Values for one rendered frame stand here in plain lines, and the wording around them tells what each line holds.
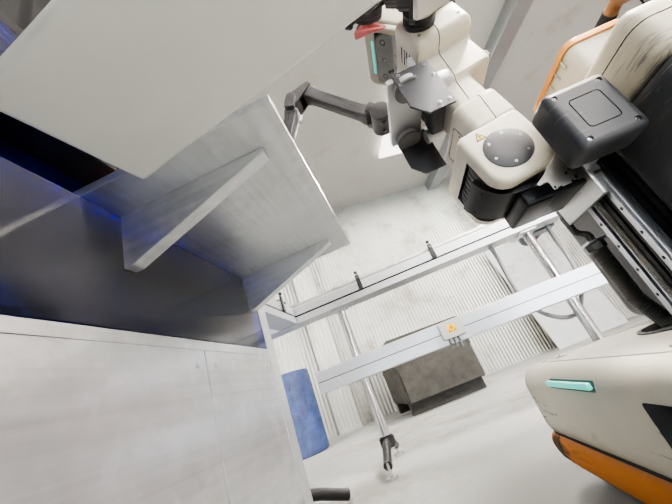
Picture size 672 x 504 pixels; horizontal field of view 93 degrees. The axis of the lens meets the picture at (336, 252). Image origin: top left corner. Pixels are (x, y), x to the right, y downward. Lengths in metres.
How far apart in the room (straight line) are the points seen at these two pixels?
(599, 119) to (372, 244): 4.71
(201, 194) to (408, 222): 5.10
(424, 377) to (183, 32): 3.35
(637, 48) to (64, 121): 0.92
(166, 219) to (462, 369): 3.26
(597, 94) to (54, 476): 1.03
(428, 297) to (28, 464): 4.90
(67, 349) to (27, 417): 0.10
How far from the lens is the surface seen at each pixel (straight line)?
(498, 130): 0.85
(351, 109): 1.36
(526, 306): 1.93
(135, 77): 0.49
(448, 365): 3.59
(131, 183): 0.74
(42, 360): 0.59
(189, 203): 0.71
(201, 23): 0.46
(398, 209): 5.76
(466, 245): 1.95
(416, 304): 5.08
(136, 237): 0.76
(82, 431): 0.61
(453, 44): 1.10
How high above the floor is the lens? 0.37
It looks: 24 degrees up
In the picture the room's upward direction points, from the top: 21 degrees counter-clockwise
